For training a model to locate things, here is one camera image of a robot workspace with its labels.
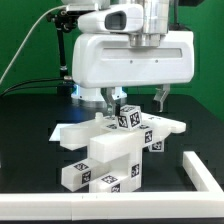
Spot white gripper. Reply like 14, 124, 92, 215
72, 31, 194, 117

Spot white chair back frame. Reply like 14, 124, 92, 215
59, 111, 187, 164

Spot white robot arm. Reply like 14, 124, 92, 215
61, 0, 204, 112

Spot white base tag plate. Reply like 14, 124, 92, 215
49, 124, 66, 142

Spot black cables on table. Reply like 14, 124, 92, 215
0, 78, 76, 100

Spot black camera stand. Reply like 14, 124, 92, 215
46, 9, 77, 96

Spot grey camera on stand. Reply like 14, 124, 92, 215
66, 3, 99, 12

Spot white camera cable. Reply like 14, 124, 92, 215
0, 5, 67, 87

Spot white U-shaped obstacle frame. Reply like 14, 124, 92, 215
0, 151, 224, 221

